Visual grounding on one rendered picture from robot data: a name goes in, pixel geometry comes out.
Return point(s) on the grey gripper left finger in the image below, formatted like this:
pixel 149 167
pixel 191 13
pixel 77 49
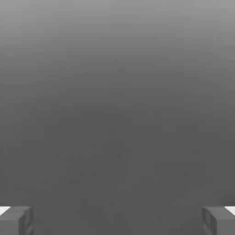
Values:
pixel 13 221

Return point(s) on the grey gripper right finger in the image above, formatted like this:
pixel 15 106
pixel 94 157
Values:
pixel 220 221

